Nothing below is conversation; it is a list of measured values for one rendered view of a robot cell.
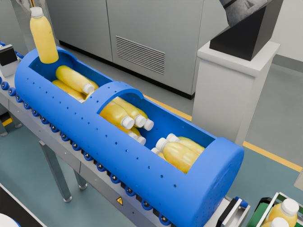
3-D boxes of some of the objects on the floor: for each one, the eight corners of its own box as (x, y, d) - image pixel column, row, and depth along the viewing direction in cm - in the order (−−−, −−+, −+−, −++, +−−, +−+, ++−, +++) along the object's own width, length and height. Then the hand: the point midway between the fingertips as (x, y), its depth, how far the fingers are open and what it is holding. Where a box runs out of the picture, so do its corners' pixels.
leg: (68, 193, 195) (46, 135, 153) (73, 198, 192) (51, 140, 150) (61, 199, 192) (37, 141, 150) (66, 204, 189) (42, 146, 147)
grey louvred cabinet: (84, 31, 400) (63, -87, 304) (212, 79, 305) (240, -71, 209) (55, 45, 368) (21, -83, 271) (188, 103, 273) (209, -62, 176)
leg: (84, 181, 203) (66, 123, 161) (88, 186, 200) (71, 127, 158) (77, 186, 199) (58, 128, 158) (82, 191, 197) (63, 133, 155)
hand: (36, 11), depth 89 cm, fingers closed on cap, 4 cm apart
